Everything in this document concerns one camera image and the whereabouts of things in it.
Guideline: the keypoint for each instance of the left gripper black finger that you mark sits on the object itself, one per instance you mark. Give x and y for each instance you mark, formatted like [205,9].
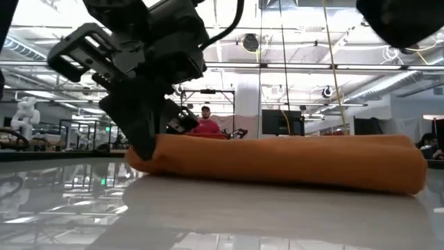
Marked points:
[180,121]
[135,114]

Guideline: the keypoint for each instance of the orange cloth towel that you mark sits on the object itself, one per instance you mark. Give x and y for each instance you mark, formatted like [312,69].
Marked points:
[277,163]

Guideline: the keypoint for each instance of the person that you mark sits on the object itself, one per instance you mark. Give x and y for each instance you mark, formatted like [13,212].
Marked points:
[206,126]
[428,142]

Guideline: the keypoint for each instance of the black metal rack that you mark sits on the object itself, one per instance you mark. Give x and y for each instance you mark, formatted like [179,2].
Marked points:
[85,120]

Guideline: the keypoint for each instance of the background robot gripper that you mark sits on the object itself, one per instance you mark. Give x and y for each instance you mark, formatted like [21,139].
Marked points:
[239,132]

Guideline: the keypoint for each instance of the black background monitor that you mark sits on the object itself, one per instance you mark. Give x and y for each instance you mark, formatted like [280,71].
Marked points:
[274,123]

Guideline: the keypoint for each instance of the white humanoid robot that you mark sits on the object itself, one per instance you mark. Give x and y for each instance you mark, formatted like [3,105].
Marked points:
[26,116]

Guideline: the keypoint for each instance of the round black ceiling fixture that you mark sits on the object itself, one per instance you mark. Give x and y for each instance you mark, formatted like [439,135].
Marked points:
[323,93]

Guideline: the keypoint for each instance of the black overhead camera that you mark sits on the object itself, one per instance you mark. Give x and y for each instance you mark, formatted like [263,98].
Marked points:
[250,42]

